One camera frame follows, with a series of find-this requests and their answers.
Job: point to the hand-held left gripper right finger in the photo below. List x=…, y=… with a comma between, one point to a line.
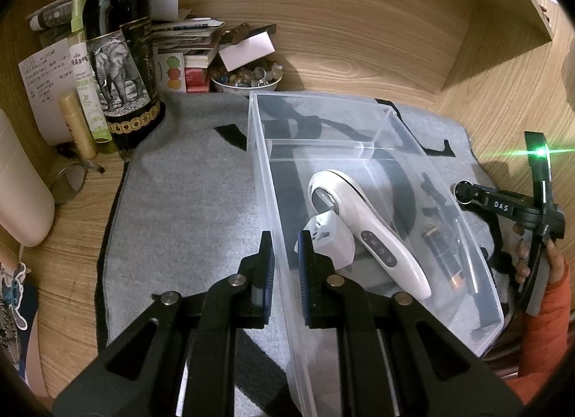
x=305, y=278

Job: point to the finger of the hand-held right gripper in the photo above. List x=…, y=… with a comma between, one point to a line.
x=431, y=184
x=435, y=212

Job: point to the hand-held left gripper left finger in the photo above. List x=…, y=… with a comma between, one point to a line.
x=269, y=273

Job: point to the white handheld lint remover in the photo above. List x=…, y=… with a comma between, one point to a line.
x=359, y=206

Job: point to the clear plastic storage box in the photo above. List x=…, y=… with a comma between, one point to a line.
x=287, y=174

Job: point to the person's orange sleeved right forearm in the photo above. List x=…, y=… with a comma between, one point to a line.
x=548, y=336

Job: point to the person's right hand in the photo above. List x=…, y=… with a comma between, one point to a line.
x=523, y=264

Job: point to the white power adapter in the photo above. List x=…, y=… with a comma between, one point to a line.
x=332, y=237

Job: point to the grey black patterned towel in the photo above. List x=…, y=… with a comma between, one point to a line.
x=188, y=201

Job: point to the wooden desk hutch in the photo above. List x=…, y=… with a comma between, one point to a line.
x=382, y=40

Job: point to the white bowl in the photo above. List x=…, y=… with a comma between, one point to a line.
x=247, y=88

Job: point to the pile of polished stones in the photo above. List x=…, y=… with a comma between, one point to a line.
x=245, y=76

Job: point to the black pen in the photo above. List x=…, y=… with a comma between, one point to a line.
x=92, y=168

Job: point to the red white small box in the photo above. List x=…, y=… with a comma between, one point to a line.
x=197, y=79

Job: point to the clear glass cup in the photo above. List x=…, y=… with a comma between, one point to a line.
x=67, y=183

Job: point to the white blank card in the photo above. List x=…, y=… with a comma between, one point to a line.
x=247, y=51

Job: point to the fruit sticker sheet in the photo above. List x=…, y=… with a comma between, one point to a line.
x=170, y=72

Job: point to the yellow lip balm tube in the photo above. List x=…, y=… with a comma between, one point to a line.
x=76, y=125

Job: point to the stack of paper booklets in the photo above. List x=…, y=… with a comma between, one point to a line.
x=188, y=35

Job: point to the blue booklet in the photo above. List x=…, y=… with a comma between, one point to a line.
x=24, y=354

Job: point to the cartoon sticker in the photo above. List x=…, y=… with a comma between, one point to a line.
x=11, y=300

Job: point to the cream ceramic mug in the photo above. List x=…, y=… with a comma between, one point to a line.
x=22, y=192

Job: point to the dark wine bottle elephant label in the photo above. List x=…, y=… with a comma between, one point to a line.
x=121, y=17

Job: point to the handwritten white paper note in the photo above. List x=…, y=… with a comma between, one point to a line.
x=40, y=84

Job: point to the rolled grey paper tube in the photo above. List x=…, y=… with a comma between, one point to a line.
x=49, y=17

